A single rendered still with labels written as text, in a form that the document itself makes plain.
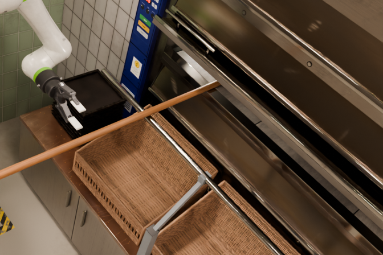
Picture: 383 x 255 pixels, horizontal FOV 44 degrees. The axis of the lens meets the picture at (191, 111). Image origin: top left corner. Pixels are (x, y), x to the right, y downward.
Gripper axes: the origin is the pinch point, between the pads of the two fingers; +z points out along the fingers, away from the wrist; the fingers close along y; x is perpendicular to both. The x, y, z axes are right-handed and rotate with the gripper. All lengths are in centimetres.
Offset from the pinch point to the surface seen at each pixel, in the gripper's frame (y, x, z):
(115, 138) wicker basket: 50, -40, -15
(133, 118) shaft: -1.6, -18.6, 12.4
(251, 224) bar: 1, -28, 76
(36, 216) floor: 119, -5, -31
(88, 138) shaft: -1.1, 3.8, 12.7
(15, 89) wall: 91, -33, -110
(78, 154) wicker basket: 45.6, -14.0, -12.6
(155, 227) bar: 23, -8, 50
